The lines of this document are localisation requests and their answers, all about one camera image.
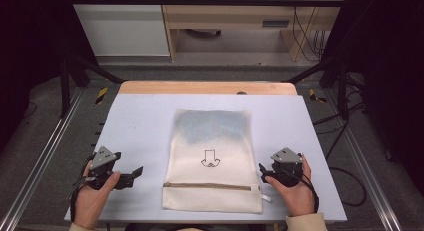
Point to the black curtain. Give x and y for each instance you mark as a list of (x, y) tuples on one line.
[(390, 74), (30, 41)]

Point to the person's left hand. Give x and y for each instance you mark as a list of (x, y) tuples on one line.
[(90, 201)]

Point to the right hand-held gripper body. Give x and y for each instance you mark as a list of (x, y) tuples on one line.
[(287, 167)]

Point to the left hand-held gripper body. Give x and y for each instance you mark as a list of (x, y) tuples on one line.
[(101, 162)]

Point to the pale blue table mat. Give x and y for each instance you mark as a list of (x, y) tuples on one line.
[(140, 124)]

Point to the person's right hand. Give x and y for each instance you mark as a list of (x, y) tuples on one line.
[(296, 196)]

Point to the cream mesh laundry bag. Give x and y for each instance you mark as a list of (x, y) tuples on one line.
[(213, 151)]

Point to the wooden table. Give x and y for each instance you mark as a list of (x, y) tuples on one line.
[(200, 87)]

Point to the yellow black tape strip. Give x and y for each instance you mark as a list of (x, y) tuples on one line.
[(101, 95), (315, 97)]

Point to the light wooden desk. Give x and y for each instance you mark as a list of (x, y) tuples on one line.
[(233, 16)]

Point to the aluminium rail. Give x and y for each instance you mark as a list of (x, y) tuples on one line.
[(363, 157), (43, 151)]

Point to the black metal stand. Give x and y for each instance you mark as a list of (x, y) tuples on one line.
[(65, 87), (342, 91)]

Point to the white cabinet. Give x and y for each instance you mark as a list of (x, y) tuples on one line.
[(126, 27)]

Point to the grey label plate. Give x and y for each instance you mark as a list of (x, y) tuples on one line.
[(275, 23)]

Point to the black horizontal frame bar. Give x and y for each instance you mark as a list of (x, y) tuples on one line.
[(200, 1)]

